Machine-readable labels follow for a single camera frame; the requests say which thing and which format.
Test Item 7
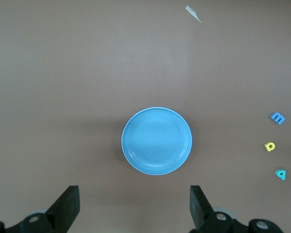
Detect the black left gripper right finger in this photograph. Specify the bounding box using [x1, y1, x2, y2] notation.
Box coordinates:
[189, 185, 286, 233]

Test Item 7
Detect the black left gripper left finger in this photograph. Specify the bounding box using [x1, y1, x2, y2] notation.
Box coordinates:
[0, 185, 81, 233]

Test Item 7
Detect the teal foam letter b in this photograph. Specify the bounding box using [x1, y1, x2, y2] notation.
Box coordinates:
[275, 169, 287, 181]

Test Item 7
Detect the blue foam letter m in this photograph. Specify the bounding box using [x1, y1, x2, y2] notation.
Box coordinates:
[270, 112, 286, 126]

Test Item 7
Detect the blue plate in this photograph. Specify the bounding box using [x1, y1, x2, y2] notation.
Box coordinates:
[121, 106, 193, 176]

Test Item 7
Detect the brown table cover sheet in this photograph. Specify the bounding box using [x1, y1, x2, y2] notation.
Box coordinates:
[0, 0, 291, 233]

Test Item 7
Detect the small white paper scrap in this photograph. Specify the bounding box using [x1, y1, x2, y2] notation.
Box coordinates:
[185, 5, 202, 23]

